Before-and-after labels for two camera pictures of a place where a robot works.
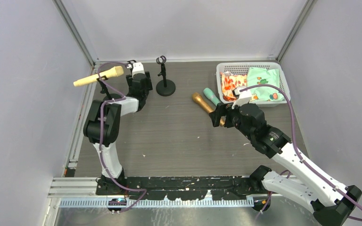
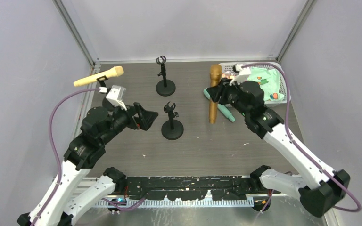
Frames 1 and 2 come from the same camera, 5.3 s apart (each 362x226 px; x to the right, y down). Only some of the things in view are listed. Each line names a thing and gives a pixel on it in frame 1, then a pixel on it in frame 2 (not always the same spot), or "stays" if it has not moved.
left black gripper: [105, 80] -> [136, 115]
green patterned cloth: [257, 76] stays
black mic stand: [165, 87] stays
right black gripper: [219, 113] -> [220, 93]
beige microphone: [116, 71] stays
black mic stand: [130, 63] -> [172, 129]
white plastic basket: [242, 68] stays
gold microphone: [199, 100] -> [216, 72]
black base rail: [184, 188] stays
